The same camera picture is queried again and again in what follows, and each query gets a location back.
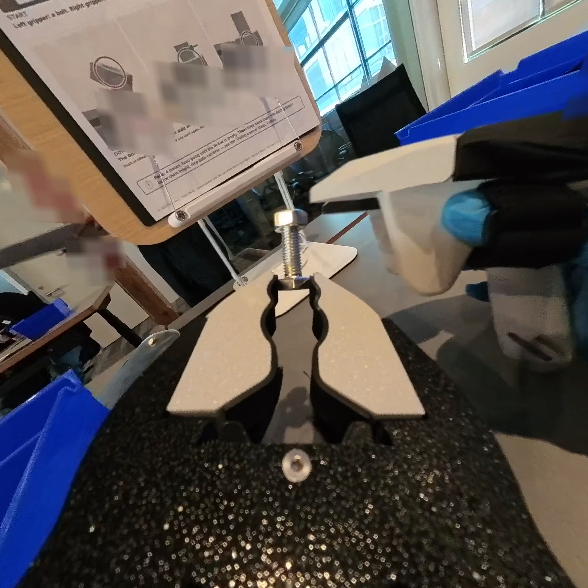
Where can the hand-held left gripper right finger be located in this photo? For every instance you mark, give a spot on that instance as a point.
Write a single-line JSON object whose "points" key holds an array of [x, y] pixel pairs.
{"points": [[367, 358]]}

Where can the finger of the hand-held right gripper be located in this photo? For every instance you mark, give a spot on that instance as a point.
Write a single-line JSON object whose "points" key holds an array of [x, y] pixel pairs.
{"points": [[432, 146], [390, 177]]}

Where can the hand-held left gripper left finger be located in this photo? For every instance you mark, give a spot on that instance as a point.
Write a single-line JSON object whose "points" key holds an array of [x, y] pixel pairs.
{"points": [[220, 353]]}

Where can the blue plastic bin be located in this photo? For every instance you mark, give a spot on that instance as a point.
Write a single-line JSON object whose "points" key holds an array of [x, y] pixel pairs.
{"points": [[36, 459], [427, 131]]}

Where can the silver hex nut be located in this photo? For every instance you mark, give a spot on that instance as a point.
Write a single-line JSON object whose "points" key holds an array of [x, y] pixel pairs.
{"points": [[289, 219]]}

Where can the silver hex bolt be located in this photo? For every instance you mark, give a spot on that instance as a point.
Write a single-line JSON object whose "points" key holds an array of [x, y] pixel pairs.
{"points": [[291, 257]]}

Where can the person's right hand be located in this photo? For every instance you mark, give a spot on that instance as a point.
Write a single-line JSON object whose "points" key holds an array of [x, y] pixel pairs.
{"points": [[468, 216]]}

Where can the black mesh office chair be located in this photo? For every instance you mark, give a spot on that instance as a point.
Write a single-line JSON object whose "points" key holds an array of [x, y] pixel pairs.
{"points": [[376, 119]]}

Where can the cluster of grey office chairs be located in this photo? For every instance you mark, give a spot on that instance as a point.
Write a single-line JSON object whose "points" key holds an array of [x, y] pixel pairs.
{"points": [[317, 165]]}

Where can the grey metal clamp lever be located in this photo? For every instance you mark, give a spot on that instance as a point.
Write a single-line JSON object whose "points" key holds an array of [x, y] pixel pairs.
{"points": [[138, 363]]}

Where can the window with white blind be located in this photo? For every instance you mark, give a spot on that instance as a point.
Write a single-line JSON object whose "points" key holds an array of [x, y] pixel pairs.
{"points": [[505, 23]]}

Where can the dark framed window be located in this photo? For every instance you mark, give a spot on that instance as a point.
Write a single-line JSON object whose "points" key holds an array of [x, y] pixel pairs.
{"points": [[340, 46]]}

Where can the wooden side table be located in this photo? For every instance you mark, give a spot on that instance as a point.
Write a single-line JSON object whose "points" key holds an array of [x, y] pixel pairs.
{"points": [[87, 317]]}

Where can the printed instruction sheet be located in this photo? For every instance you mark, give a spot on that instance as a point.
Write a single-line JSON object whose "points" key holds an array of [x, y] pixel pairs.
{"points": [[229, 151]]}

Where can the small blue bin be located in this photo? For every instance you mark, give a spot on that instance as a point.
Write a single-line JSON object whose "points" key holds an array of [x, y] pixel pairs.
{"points": [[41, 321]]}

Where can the black backing board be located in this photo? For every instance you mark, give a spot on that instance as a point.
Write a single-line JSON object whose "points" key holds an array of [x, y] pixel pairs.
{"points": [[76, 138]]}

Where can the brown wooden post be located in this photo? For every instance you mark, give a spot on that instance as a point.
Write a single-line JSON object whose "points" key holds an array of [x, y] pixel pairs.
{"points": [[147, 298]]}

